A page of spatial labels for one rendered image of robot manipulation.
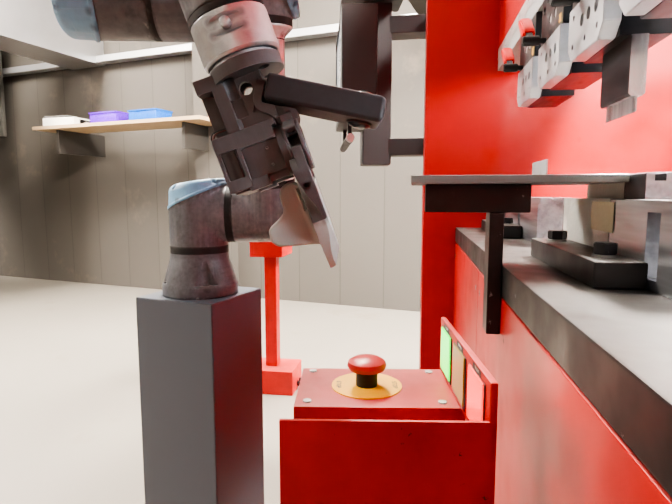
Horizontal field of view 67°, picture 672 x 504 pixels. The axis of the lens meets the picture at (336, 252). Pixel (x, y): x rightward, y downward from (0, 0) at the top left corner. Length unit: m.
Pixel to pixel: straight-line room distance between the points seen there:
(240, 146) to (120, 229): 5.37
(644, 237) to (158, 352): 0.84
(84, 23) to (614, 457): 0.63
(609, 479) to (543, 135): 1.36
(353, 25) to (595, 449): 1.59
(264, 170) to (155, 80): 5.11
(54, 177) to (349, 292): 3.66
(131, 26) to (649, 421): 0.59
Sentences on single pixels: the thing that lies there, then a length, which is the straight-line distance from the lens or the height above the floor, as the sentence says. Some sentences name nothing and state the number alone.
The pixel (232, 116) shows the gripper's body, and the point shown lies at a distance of 0.50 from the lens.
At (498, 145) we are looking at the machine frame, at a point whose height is 1.12.
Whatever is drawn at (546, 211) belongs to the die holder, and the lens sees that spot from 1.10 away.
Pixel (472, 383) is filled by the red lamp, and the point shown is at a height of 0.82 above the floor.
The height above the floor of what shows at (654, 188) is 0.98.
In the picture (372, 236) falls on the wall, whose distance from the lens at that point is 4.34.
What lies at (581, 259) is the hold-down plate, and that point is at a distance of 0.64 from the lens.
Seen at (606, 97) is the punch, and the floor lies 1.11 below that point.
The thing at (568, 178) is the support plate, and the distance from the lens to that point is 0.69.
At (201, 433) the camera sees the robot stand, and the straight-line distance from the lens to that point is 1.06.
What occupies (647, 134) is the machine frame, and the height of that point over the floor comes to 1.15.
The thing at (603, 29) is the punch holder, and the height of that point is 1.18.
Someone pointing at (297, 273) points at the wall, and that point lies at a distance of 4.65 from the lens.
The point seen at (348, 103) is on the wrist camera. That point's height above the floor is 1.06.
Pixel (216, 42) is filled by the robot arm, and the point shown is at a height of 1.11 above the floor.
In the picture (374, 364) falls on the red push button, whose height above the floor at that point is 0.81.
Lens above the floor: 0.97
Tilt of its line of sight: 6 degrees down
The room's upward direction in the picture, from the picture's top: straight up
